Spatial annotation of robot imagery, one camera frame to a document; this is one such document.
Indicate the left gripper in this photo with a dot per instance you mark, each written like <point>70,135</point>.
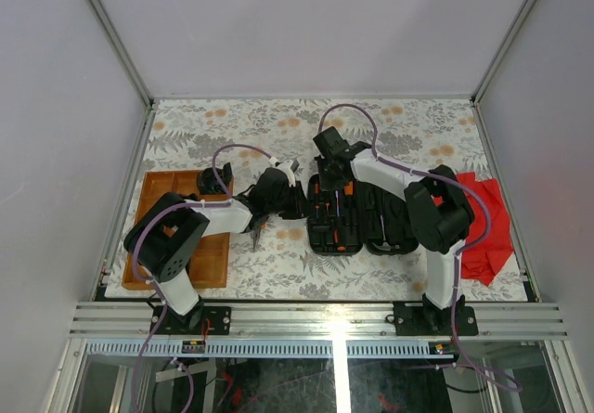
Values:
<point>301,202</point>

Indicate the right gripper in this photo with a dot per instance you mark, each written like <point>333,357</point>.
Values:
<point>326,185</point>

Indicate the black orange handle screwdriver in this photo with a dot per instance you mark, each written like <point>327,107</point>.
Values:
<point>348,205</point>

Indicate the black plastic tool case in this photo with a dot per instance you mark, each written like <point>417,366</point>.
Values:
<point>370,201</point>

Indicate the large orange screwdriver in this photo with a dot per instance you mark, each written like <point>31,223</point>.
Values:
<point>340,240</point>

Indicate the claw hammer black handle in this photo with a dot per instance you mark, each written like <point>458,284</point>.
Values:
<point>378,239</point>

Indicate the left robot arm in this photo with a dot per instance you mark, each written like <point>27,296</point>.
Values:
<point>165,238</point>

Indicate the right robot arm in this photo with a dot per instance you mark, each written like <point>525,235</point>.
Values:
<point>438,213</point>

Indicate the orange long-nose pliers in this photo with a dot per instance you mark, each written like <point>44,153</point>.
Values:
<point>256,226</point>

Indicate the dark patterned rolled cloth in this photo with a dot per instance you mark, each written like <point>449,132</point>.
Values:
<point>210,183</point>

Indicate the wooden compartment tray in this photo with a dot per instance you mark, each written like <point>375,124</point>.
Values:
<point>207,268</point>

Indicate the aluminium front rail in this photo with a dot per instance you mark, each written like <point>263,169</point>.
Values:
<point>255,329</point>

